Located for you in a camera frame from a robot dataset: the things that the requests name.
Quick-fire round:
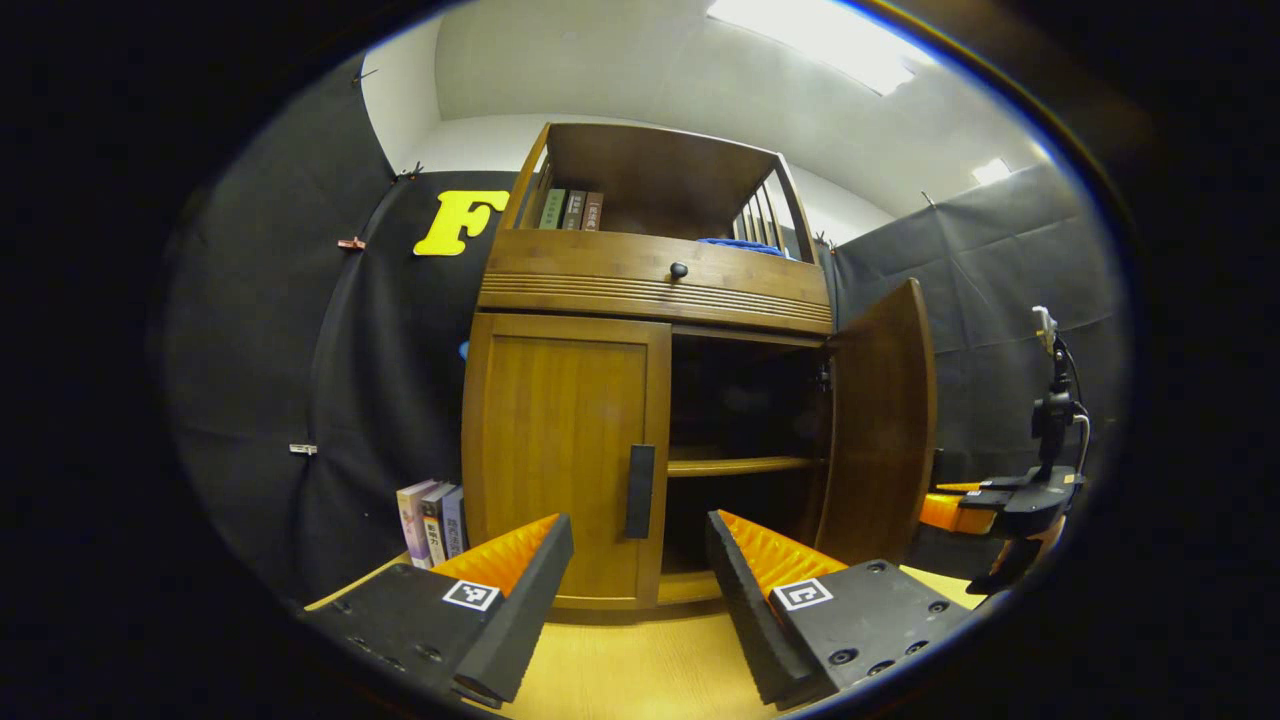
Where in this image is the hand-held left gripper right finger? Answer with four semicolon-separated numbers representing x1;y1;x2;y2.
706;509;976;711

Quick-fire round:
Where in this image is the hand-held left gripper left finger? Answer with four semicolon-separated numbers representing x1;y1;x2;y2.
300;513;576;706

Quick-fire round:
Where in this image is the wooden cabinet door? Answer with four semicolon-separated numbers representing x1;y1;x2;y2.
462;313;673;611
815;278;939;567

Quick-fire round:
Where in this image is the wooden double-door shoe cabinet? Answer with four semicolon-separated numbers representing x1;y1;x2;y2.
462;122;837;626

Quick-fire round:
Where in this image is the wooden inner cabinet shelf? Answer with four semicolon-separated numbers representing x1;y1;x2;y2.
668;455;827;478

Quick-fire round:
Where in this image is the blue grey book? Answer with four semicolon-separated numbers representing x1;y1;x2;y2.
441;486;467;559

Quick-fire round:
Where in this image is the dark book with yellow label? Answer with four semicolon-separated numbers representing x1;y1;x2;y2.
420;483;456;566

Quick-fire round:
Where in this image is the lavender book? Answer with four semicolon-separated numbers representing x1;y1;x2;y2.
396;479;441;569

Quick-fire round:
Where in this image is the blue folded cloth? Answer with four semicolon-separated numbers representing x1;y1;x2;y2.
697;237;791;259

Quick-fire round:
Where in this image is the wooden drawer with dark knob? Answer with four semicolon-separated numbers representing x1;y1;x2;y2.
478;230;833;336

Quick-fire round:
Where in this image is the black backdrop cloth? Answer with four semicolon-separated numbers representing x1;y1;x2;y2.
165;55;1131;601

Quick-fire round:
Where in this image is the large ceiling light panel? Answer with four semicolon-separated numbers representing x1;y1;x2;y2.
705;0;936;97

